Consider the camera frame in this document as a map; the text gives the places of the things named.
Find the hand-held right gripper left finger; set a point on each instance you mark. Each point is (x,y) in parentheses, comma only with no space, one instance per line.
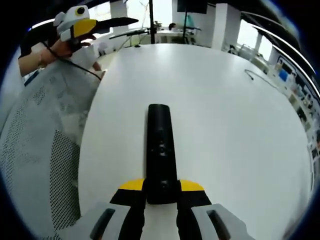
(127,200)

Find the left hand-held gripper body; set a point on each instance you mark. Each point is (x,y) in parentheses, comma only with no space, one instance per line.
(72,15)

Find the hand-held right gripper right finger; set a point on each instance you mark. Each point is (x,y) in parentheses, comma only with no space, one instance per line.
(193,198)

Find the black remote control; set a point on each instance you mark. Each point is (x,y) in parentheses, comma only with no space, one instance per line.
(161,155)

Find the person's left hand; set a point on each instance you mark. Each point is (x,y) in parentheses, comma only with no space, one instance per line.
(62,48)

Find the small black object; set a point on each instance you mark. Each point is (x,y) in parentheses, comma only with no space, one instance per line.
(137,46)

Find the thick black tripod stand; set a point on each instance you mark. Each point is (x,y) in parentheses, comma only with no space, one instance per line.
(152,22)

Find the thin black stand pole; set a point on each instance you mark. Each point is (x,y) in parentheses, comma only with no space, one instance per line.
(185,22)

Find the white square pillar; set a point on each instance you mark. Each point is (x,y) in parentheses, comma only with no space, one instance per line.
(226,27)

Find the blue container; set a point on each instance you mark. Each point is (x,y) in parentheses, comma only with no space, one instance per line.
(283,75)

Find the black wall screen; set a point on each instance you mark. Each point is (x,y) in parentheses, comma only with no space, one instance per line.
(192,6)

